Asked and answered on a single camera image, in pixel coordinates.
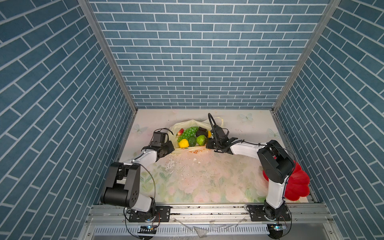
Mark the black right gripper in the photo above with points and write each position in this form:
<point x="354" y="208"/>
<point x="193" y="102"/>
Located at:
<point x="208" y="145"/>

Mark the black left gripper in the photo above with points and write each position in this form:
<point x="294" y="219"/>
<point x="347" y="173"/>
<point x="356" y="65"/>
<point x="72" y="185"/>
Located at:
<point x="170" y="148"/>

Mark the yellowish printed plastic bag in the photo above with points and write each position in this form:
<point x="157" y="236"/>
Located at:
<point x="185" y="125"/>

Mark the red flower shaped plate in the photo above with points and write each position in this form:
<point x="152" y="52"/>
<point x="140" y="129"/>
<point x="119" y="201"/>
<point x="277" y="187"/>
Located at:
<point x="298" y="184"/>

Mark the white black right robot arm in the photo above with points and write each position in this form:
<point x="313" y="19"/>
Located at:
<point x="276" y="162"/>

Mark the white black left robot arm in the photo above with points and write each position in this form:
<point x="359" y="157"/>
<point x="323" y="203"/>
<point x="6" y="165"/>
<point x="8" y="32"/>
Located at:
<point x="122" y="183"/>

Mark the yellow fake lemon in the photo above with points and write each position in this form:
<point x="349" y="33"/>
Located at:
<point x="184" y="143"/>

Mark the green fake lime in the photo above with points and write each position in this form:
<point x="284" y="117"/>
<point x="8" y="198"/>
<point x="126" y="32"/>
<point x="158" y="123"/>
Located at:
<point x="201" y="140"/>

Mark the red fake strawberry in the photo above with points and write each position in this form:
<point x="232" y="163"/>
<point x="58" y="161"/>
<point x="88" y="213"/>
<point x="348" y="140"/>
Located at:
<point x="181" y="131"/>

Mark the dark brown fake fruit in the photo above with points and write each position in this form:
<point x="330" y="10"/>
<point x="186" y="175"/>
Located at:
<point x="202" y="132"/>

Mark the dark green fake avocado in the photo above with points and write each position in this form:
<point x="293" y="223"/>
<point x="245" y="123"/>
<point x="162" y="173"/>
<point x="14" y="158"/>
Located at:
<point x="192" y="141"/>

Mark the green fake grapes bunch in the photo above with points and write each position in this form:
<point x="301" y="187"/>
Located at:
<point x="190" y="132"/>

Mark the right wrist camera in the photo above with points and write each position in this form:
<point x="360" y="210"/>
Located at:
<point x="218" y="133"/>

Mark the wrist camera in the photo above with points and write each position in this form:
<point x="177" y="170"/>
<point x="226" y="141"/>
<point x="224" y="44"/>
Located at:
<point x="218" y="133"/>
<point x="159" y="139"/>

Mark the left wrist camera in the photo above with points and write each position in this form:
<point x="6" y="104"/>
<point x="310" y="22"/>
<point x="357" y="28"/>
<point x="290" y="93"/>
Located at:
<point x="159" y="139"/>

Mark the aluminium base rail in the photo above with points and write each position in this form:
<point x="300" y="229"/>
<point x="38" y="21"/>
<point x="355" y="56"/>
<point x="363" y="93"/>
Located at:
<point x="308" y="221"/>

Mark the aluminium left corner post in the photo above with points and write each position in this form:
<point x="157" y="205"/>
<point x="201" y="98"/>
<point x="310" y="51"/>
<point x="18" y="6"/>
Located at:
<point x="92" y="20"/>

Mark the aluminium corner post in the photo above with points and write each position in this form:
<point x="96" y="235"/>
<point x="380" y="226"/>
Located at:
<point x="318" y="30"/>
<point x="92" y="20"/>

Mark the aluminium right corner post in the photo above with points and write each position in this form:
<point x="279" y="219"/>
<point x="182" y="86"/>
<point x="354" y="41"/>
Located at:
<point x="318" y="30"/>

